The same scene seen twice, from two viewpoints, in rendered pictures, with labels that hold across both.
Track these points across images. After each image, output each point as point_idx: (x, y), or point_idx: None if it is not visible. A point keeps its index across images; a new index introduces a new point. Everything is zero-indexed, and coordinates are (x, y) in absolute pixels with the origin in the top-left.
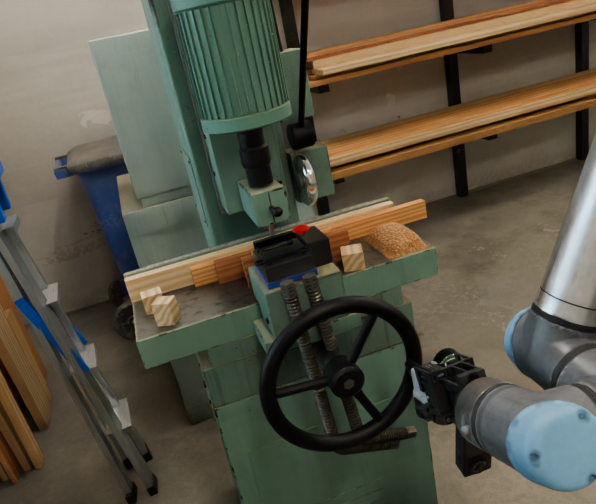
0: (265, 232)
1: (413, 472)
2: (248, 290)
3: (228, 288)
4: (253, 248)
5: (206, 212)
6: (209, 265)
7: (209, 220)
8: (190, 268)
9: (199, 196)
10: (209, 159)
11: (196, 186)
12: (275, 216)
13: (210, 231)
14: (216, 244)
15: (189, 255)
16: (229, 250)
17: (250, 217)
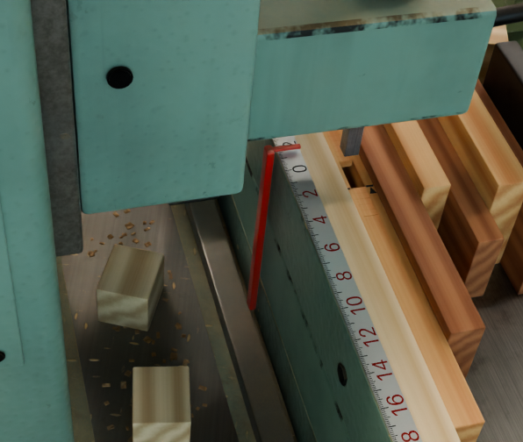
0: (291, 160)
1: None
2: None
3: (511, 352)
4: (508, 177)
5: (54, 295)
6: (454, 358)
7: (60, 319)
8: (464, 424)
9: (8, 256)
10: (67, 24)
11: (2, 217)
12: None
13: (56, 362)
14: (68, 390)
15: (404, 407)
16: (385, 276)
17: (355, 123)
